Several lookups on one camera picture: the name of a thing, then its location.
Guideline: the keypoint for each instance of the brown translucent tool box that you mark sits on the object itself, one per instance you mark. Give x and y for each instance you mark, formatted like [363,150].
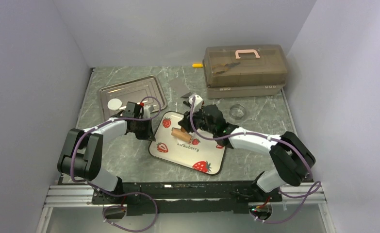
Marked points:
[244,71]

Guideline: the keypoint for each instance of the steel baking tray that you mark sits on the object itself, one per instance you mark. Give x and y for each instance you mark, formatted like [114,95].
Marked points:
[134,91]

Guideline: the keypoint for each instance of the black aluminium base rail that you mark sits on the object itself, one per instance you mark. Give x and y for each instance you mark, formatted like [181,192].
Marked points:
[186,197]

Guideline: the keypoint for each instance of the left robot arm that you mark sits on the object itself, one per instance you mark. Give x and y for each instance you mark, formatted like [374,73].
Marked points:
[81,155]

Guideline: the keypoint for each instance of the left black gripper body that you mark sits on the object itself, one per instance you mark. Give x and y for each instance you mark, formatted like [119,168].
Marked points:
[141,130]

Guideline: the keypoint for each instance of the flat round dough wrapper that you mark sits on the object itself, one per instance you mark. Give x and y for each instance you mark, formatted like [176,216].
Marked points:
[114,104]

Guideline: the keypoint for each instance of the strawberry pattern white tray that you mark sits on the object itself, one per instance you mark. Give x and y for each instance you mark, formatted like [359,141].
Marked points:
[195,152]

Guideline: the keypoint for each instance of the wooden rolling pin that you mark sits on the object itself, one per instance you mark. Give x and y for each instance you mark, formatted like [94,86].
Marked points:
[181,135]

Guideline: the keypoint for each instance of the spatula with wooden handle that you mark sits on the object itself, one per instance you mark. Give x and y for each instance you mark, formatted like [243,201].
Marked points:
[187,95]

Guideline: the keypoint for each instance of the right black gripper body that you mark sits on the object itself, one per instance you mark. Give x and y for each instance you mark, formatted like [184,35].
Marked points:
[199,123]

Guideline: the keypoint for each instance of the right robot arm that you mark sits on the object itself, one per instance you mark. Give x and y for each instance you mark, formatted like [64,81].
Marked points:
[292,160]

